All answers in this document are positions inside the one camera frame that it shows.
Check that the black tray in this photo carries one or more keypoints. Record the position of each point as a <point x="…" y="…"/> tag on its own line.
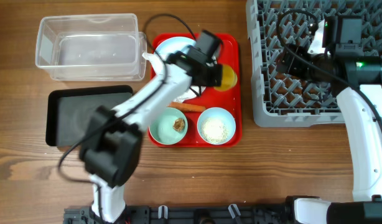
<point x="69" y="111"/>

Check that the orange carrot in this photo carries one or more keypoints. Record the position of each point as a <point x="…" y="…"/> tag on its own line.
<point x="187" y="107"/>

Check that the brown food scrap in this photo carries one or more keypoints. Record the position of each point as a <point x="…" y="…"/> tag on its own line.
<point x="179" y="125"/>

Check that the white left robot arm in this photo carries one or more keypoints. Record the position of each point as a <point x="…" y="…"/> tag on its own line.
<point x="111" y="147"/>

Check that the blue bowl with rice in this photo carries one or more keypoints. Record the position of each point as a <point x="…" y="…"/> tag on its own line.
<point x="216" y="126"/>

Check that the yellow plastic cup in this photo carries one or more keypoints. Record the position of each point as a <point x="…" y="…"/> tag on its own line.
<point x="229" y="79"/>

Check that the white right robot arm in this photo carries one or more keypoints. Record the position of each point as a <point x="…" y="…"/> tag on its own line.
<point x="356" y="82"/>

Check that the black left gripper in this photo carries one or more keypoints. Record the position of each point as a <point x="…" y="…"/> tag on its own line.
<point x="217" y="79"/>

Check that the crumpled white napkin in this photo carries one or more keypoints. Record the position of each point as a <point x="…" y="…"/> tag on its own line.
<point x="192" y="92"/>

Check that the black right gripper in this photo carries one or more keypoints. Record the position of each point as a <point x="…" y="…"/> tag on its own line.
<point x="291" y="55"/>

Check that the light blue plate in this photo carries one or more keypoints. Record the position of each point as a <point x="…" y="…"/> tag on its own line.
<point x="174" y="44"/>

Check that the green bowl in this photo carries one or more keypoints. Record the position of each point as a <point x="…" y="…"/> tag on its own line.
<point x="162" y="129"/>

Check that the clear plastic bin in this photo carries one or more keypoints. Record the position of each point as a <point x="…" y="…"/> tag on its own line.
<point x="91" y="47"/>

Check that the grey dishwasher rack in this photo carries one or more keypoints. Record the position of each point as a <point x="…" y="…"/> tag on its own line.
<point x="280" y="100"/>

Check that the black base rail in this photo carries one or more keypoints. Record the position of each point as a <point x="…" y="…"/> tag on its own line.
<point x="233" y="213"/>

